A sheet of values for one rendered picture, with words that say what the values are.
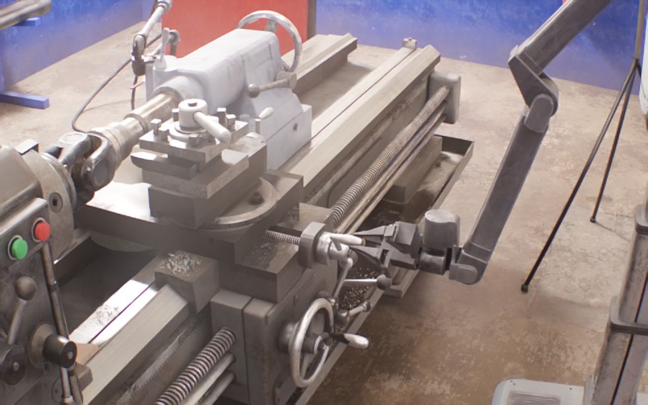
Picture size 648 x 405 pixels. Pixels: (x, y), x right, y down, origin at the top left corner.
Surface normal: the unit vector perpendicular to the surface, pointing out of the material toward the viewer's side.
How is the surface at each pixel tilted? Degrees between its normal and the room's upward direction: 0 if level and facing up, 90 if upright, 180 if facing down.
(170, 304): 36
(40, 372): 90
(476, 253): 88
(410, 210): 0
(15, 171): 45
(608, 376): 90
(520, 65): 89
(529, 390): 0
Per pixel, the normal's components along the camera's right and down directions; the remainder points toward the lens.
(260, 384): -0.38, 0.41
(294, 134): 0.93, 0.19
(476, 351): 0.02, -0.89
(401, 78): 0.56, -0.61
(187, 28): -0.04, 0.45
